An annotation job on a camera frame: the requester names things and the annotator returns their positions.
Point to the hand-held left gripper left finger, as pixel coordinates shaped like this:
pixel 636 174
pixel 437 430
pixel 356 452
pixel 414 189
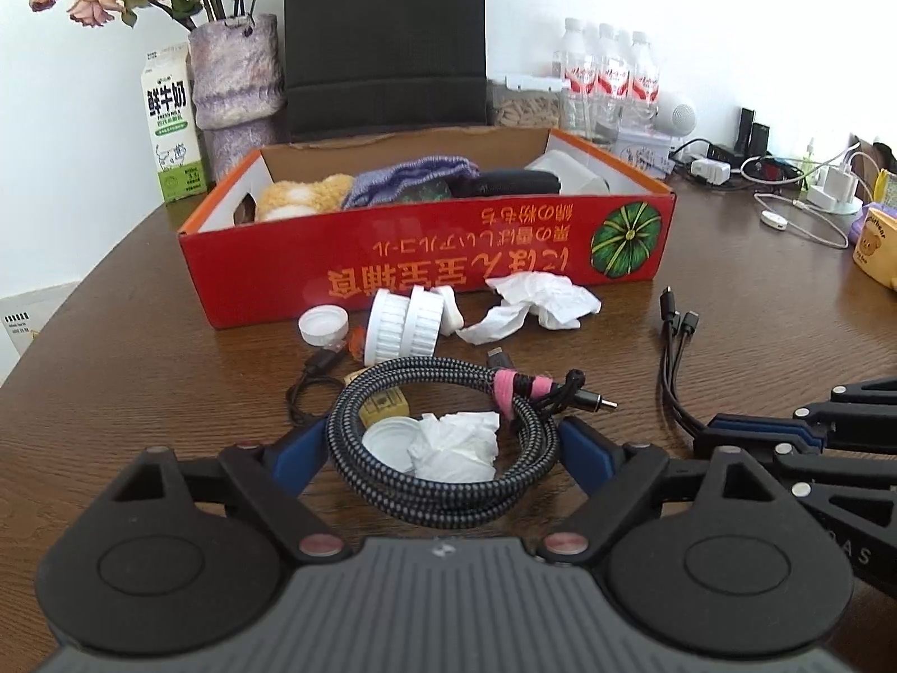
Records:
pixel 301 452

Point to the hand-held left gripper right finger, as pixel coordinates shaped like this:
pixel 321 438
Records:
pixel 588 452

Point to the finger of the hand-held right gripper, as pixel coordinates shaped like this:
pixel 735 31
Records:
pixel 764 440
pixel 771 423

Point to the white lid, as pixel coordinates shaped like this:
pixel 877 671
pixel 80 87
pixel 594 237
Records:
pixel 384 443

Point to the yellow eraser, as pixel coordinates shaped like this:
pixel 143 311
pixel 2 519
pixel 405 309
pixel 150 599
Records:
pixel 385 403

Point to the white screw cap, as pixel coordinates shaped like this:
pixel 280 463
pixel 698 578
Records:
pixel 322 322

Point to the white tissue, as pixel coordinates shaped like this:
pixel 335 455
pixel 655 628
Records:
pixel 546 301
pixel 455 449

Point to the red cardboard box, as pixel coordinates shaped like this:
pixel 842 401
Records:
pixel 455 252

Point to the white yellow plush sheep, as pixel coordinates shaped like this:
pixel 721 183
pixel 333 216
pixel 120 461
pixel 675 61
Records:
pixel 294 200

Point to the translucent white plastic box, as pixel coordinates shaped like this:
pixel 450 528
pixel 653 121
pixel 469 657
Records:
pixel 567 172

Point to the black zip pouch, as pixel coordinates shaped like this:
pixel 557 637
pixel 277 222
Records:
pixel 504 182

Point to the purple knitted cloth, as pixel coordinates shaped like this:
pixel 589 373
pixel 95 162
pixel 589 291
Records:
pixel 413 179

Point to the small orange brown object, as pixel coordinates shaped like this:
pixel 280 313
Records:
pixel 355 349

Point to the yellow bear mug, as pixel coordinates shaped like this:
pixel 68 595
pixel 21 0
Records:
pixel 876 245

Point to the white power adapter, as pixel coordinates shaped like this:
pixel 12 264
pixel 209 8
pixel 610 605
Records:
pixel 709 170

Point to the green printed tissue pack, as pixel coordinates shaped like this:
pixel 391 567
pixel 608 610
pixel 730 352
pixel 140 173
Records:
pixel 886 189

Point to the black power strip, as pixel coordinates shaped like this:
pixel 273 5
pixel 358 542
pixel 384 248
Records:
pixel 725 154

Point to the white printed tin box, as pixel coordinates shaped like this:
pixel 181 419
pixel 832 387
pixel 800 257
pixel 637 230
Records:
pixel 641 151

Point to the white flat panel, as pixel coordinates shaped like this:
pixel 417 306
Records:
pixel 28 322

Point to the white round speaker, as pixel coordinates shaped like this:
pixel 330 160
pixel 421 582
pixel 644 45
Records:
pixel 676 116

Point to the clear jar of pellets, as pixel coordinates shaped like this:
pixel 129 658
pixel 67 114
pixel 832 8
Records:
pixel 525 109

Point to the white green milk carton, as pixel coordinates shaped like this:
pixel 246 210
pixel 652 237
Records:
pixel 168 126

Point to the clear water bottle red label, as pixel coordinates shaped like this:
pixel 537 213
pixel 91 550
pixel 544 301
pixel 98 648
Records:
pixel 573 77
pixel 643 84
pixel 611 80

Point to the purple felt vase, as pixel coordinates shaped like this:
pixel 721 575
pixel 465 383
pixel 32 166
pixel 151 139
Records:
pixel 231 84

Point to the black paper bag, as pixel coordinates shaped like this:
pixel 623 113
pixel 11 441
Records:
pixel 385 35

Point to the white wall charger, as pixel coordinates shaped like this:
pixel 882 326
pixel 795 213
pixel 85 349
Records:
pixel 837 189

